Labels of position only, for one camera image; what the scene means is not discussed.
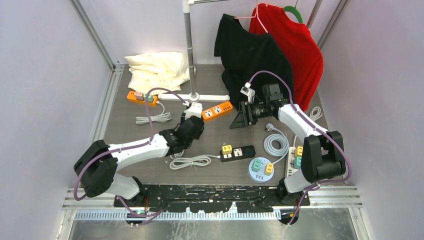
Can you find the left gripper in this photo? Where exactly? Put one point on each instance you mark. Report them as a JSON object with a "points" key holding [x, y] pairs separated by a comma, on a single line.
{"points": [[182, 118]]}

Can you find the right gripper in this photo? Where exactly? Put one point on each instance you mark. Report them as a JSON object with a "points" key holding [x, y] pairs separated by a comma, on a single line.
{"points": [[244, 118]]}

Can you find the orange power strip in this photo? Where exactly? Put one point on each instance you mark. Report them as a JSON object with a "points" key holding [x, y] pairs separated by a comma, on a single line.
{"points": [[217, 111], [130, 97]]}

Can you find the yellow usb charger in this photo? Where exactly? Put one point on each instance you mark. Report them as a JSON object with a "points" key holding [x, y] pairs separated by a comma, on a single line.
{"points": [[226, 149]]}

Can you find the black power strip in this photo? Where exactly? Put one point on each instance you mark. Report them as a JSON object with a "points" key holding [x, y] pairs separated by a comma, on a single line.
{"points": [[238, 153]]}

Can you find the round blue power strip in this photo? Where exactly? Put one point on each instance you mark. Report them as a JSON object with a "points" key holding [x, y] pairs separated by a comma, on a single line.
{"points": [[259, 176]]}

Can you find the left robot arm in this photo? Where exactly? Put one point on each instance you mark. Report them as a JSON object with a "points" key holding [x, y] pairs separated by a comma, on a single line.
{"points": [[97, 168]]}

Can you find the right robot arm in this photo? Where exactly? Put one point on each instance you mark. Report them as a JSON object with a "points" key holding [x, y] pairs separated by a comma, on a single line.
{"points": [[322, 158]]}

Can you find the white clothes rack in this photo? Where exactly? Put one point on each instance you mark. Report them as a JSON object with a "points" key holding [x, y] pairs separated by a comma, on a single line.
{"points": [[193, 96]]}

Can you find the pink charger on far strip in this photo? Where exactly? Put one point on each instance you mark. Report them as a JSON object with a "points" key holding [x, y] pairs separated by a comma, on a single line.
{"points": [[139, 96]]}

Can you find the cream folded cloth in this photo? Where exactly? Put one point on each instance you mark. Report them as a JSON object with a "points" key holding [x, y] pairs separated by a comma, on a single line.
{"points": [[167, 70]]}

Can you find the yellow charger on white strip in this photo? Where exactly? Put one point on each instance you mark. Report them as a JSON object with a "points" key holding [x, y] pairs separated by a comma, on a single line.
{"points": [[298, 152]]}

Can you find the black t-shirt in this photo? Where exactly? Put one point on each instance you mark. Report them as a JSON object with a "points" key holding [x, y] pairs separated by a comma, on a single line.
{"points": [[246, 55]]}

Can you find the teal charger on white strip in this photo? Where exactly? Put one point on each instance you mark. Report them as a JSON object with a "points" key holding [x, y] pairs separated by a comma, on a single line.
{"points": [[297, 162]]}

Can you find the white usb power strip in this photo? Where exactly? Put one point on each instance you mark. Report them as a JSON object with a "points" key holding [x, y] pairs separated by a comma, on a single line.
{"points": [[289, 162]]}

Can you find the red t-shirt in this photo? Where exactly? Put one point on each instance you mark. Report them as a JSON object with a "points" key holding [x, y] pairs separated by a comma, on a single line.
{"points": [[296, 42]]}

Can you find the pink hanger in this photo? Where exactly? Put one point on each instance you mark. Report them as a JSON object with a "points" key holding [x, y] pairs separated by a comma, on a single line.
{"points": [[255, 16]]}

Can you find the green hanger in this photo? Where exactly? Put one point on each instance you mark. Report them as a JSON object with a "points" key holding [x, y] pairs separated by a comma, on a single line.
{"points": [[295, 12]]}

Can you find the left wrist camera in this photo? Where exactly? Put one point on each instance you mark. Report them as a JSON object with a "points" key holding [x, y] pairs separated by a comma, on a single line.
{"points": [[195, 109]]}

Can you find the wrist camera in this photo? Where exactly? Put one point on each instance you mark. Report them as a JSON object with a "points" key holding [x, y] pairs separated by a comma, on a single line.
{"points": [[248, 92], [195, 109]]}

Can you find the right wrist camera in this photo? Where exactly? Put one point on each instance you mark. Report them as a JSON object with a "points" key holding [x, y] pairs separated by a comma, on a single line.
{"points": [[248, 92]]}

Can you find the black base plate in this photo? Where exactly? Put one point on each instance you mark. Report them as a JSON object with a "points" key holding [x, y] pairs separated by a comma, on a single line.
{"points": [[214, 199]]}

